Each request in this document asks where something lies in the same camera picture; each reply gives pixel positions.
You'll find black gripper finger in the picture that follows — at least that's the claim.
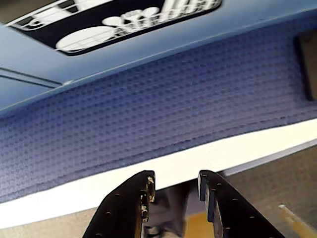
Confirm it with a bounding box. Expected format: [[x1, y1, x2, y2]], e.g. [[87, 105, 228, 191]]
[[198, 170, 285, 238], [81, 170, 157, 238]]

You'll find blue textured floor mat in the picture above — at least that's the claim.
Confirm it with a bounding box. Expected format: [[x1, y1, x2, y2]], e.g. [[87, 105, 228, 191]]
[[0, 18, 317, 202]]

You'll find dark rectangular block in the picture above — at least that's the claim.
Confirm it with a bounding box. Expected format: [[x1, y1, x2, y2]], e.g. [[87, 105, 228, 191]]
[[294, 29, 317, 102]]

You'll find blue wooden toy kitchen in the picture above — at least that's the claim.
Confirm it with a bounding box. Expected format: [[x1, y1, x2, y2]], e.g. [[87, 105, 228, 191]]
[[0, 0, 317, 112]]

